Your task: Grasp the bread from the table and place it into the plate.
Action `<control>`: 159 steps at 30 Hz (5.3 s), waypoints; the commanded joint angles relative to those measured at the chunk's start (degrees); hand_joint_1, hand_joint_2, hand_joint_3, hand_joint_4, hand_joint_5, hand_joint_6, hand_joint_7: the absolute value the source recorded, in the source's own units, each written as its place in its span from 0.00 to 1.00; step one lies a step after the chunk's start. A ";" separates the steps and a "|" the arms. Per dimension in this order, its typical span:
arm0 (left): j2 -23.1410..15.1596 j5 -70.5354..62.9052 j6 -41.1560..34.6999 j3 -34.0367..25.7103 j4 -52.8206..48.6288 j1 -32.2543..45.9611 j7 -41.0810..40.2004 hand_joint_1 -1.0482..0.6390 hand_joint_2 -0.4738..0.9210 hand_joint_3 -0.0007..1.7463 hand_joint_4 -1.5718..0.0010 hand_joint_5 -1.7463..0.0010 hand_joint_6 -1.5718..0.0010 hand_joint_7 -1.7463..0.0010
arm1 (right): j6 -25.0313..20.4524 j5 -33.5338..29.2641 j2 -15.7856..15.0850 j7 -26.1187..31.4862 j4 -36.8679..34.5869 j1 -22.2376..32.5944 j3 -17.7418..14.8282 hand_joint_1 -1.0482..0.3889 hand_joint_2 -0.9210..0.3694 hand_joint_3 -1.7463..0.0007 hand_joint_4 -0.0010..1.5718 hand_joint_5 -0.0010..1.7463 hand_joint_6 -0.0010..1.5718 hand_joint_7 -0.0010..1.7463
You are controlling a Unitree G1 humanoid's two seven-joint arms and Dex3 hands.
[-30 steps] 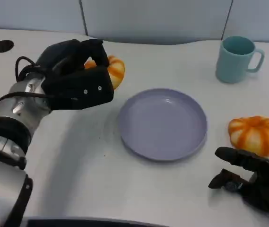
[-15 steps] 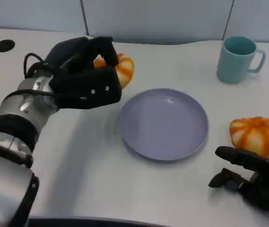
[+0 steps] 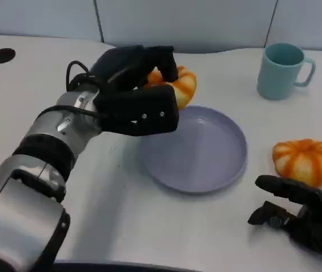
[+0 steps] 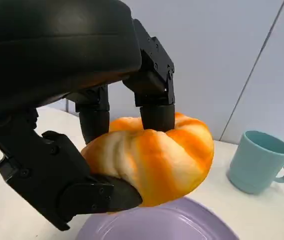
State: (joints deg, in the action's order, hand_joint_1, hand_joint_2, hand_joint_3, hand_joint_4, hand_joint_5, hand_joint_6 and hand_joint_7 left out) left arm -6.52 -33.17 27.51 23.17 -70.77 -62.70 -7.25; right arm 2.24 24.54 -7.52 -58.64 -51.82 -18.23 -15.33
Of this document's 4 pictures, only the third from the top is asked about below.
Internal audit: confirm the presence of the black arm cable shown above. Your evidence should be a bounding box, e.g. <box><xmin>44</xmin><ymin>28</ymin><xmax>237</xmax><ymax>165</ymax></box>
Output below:
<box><xmin>64</xmin><ymin>61</ymin><xmax>113</xmax><ymax>117</ymax></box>

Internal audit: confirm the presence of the lilac plate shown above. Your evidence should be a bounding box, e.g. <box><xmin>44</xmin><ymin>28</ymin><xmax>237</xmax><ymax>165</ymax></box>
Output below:
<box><xmin>139</xmin><ymin>105</ymin><xmax>248</xmax><ymax>195</ymax></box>

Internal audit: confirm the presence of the pale green mug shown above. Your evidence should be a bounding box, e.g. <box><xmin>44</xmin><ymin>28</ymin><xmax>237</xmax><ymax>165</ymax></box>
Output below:
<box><xmin>256</xmin><ymin>42</ymin><xmax>316</xmax><ymax>100</ymax></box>

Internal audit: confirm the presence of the orange white toy bread roll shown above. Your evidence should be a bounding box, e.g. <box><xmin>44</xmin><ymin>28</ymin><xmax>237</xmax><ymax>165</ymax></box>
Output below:
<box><xmin>143</xmin><ymin>65</ymin><xmax>198</xmax><ymax>110</ymax></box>
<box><xmin>272</xmin><ymin>138</ymin><xmax>322</xmax><ymax>189</ymax></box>

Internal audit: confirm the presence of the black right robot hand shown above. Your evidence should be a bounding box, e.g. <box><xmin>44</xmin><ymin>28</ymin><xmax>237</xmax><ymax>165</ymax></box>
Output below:
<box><xmin>247</xmin><ymin>175</ymin><xmax>322</xmax><ymax>261</ymax></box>

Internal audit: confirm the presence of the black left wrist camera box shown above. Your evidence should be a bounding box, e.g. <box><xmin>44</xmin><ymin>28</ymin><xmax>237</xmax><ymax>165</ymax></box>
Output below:
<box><xmin>95</xmin><ymin>84</ymin><xmax>180</xmax><ymax>137</ymax></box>

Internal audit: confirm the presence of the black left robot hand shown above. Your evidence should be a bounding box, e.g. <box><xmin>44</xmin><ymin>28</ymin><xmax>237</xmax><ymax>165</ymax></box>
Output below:
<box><xmin>88</xmin><ymin>44</ymin><xmax>180</xmax><ymax>94</ymax></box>

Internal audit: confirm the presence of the black table grommet hole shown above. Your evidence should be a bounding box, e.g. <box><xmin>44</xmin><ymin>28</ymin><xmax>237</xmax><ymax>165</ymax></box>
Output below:
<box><xmin>0</xmin><ymin>48</ymin><xmax>16</xmax><ymax>64</ymax></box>

